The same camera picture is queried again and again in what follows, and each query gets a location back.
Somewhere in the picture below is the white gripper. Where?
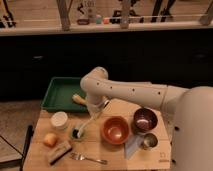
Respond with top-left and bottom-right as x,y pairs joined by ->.
87,98 -> 110,118

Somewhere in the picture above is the white handled dish brush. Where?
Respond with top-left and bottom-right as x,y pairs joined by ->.
77,116 -> 99,131

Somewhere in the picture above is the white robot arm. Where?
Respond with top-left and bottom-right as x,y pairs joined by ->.
80,67 -> 213,171

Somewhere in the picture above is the green plastic cup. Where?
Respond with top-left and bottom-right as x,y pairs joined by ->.
70,124 -> 84,141

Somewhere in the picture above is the small metal cup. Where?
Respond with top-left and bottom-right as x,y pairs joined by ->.
142,133 -> 158,150

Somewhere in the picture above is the yellow corn cob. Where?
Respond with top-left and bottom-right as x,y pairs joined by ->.
72,94 -> 86,105

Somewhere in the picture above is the orange plastic bowl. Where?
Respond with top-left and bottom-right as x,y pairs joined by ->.
101,116 -> 130,145

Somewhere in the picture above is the white small bowl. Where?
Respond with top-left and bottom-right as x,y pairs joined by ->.
50,111 -> 68,130

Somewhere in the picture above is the green plastic tray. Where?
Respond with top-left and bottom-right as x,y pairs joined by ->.
41,77 -> 87,113

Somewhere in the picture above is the dark purple bowl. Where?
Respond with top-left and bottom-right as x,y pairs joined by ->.
133,108 -> 158,133

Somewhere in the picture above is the silver metal fork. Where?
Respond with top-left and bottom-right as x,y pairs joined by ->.
70,153 -> 108,165

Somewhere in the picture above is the grey folded cloth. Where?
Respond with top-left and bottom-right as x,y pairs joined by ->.
124,135 -> 143,159

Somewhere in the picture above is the orange fruit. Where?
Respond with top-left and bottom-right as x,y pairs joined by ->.
43,133 -> 58,147

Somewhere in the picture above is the wooden block eraser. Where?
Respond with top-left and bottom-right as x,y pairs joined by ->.
47,141 -> 72,165

